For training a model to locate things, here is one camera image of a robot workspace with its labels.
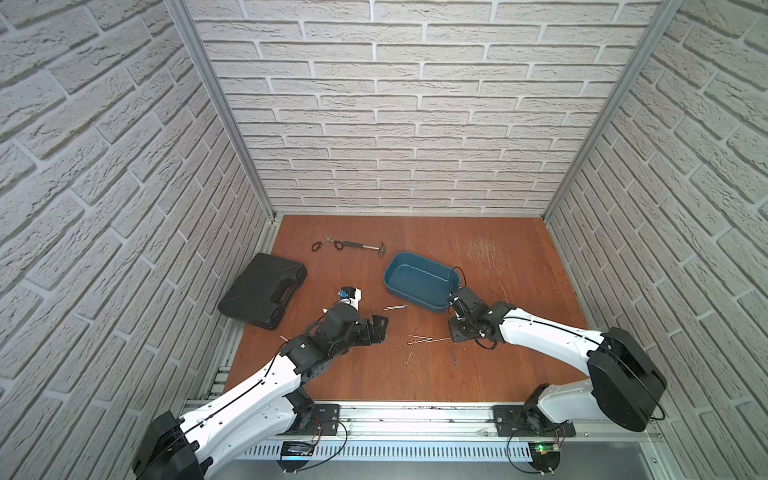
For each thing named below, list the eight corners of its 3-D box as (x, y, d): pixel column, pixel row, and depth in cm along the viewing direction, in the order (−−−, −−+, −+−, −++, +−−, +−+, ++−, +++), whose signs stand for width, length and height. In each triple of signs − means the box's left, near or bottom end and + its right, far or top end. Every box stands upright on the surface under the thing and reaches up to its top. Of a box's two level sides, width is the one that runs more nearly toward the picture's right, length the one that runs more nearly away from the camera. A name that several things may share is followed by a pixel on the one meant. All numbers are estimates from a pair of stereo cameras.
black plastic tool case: (223, 315, 94) (214, 306, 89) (263, 261, 107) (257, 251, 102) (275, 332, 90) (268, 324, 85) (309, 274, 104) (305, 264, 99)
